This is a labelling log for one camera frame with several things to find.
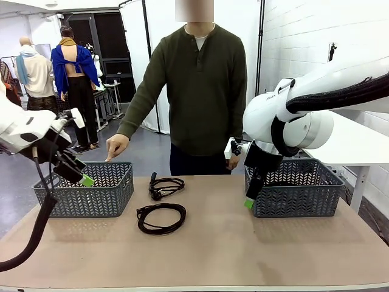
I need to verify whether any person's left hand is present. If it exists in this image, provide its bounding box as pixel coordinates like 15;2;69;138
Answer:
226;155;241;171

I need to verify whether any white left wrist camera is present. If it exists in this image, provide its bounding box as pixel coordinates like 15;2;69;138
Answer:
62;107;86;130

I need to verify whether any patterned hanging garment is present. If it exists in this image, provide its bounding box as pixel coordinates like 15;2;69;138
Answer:
0;56;22;107

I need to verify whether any black braided cable coil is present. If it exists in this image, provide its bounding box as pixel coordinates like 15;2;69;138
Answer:
136;203;187;236

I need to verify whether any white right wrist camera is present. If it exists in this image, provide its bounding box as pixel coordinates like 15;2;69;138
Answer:
224;137;249;161

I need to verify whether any aluminium table frame rail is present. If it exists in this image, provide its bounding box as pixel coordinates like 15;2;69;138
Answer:
0;282;389;292

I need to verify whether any white backdrop screen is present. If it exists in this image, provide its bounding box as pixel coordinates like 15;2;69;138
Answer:
119;0;265;134

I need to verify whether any white background desk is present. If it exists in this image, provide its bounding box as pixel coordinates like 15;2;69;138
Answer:
92;81;122;128

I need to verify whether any white side table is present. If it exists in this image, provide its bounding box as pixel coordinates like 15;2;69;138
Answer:
302;111;389;214

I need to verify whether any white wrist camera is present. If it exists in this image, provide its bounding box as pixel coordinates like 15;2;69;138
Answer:
224;137;249;161
62;107;86;130

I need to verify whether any black glass door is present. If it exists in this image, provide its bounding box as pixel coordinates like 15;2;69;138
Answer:
62;12;136;104

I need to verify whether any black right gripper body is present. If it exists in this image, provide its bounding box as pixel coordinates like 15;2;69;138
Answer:
243;141;284;178

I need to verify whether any person's right hand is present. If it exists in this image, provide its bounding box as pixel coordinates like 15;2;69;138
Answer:
105;133;131;162

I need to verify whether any person's left forearm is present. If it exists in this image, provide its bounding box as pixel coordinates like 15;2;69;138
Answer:
232;91;249;139

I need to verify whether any person's right forearm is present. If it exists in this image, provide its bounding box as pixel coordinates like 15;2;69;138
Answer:
117;88;159;141

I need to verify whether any left arm black cable sleeve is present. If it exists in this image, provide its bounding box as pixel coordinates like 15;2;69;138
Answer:
0;145;58;273

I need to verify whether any mannequin with blue shirt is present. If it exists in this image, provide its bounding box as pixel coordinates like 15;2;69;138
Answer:
50;26;101;151

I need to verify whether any mannequin with white sweater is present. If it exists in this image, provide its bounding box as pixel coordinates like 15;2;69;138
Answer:
15;36;58;115

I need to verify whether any right arm black cable sleeve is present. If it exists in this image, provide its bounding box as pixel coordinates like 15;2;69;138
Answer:
270;72;389;158

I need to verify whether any black light stand pole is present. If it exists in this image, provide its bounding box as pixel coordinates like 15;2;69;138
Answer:
256;0;266;96
141;0;162;134

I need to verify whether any person in green sweater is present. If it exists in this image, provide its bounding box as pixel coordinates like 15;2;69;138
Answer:
117;0;249;176

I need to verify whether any black Schuko power cable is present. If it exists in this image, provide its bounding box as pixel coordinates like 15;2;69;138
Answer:
148;172;185;201

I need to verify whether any white black humanoid figure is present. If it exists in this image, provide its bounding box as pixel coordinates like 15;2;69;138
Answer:
86;42;105;91

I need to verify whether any arm black cable sleeve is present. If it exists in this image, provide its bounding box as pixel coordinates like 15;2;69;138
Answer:
0;145;58;273
270;72;389;158

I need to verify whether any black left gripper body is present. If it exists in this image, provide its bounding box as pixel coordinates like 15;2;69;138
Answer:
36;130;79;172

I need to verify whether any grey perforated plastic basket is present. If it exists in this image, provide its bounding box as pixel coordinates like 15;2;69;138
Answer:
244;157;346;218
32;161;134;218

